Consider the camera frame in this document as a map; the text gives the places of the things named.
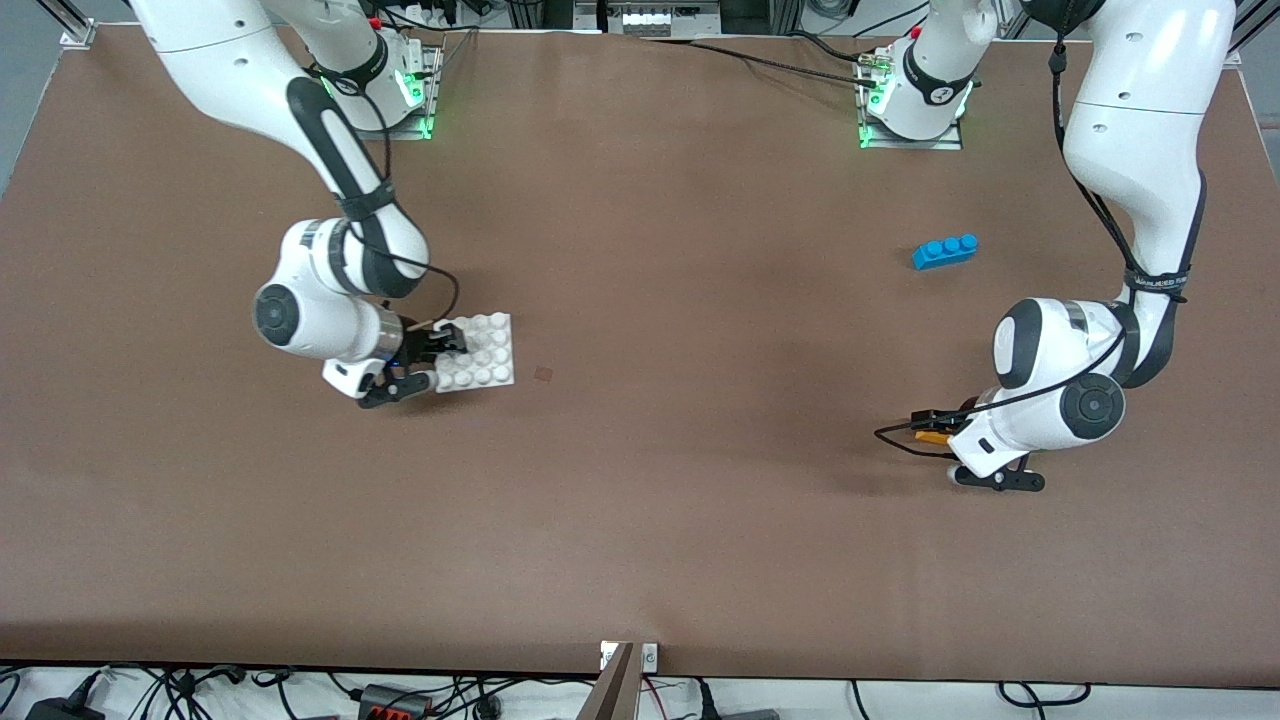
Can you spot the white terminal block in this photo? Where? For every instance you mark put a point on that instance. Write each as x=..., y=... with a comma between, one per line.
x=646, y=20

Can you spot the black power plug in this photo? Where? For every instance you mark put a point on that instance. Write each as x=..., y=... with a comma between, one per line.
x=65, y=711

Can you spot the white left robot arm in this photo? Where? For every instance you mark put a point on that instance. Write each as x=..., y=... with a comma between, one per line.
x=1140, y=150

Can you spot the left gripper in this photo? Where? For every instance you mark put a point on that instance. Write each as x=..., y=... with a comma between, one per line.
x=968, y=409

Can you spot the silver table edge bracket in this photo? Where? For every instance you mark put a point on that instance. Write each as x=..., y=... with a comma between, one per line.
x=650, y=657

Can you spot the yellow two-stud block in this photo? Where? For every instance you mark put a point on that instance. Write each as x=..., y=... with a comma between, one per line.
x=932, y=437

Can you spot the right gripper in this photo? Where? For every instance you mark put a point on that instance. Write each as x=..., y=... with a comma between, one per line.
x=421, y=343

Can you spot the black orange power adapter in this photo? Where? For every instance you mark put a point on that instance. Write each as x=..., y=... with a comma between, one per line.
x=395, y=705

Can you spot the white studded base plate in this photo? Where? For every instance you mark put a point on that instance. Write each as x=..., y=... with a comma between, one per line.
x=485, y=355

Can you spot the brown camera post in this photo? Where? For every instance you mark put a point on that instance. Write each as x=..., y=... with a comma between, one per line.
x=612, y=690

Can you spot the silver aluminium profile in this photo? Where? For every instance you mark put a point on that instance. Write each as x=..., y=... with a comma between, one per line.
x=78, y=32

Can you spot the blue three-stud block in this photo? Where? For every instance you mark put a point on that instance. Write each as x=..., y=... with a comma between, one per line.
x=944, y=253

